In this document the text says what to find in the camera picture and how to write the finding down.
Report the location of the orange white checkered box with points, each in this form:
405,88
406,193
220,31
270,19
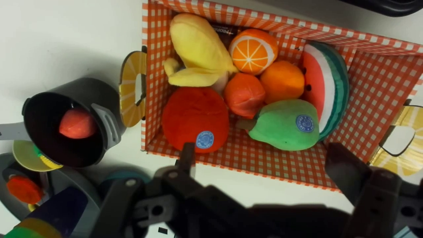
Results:
265,166

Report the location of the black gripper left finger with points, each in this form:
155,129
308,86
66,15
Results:
180,199

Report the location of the grey toy plate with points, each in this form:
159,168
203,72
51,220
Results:
70,183

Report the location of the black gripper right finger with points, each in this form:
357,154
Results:
378,199

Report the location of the black plastic tray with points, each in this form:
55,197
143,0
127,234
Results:
388,6

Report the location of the red toy inside pot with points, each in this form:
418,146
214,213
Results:
77,125

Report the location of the red apple plush toy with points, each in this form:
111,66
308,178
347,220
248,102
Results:
192,117

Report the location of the whole orange plush toy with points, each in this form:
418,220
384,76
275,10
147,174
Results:
283,81

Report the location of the yellow green toy disc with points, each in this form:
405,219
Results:
28,156

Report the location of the watermelon slice plush toy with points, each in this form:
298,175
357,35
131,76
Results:
328,88

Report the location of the black toy pot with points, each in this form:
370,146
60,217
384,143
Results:
93,97

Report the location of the green pear plush toy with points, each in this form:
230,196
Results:
282,127

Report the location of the small red-orange plush fruit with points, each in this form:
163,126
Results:
244,94

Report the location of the yellow banana plush toy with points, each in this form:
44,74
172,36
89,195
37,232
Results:
199,47

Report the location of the dark blue plate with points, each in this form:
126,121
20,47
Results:
126,174

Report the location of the orange slice plush toy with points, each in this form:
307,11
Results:
251,51

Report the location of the red toy on plate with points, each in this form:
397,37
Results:
24,189

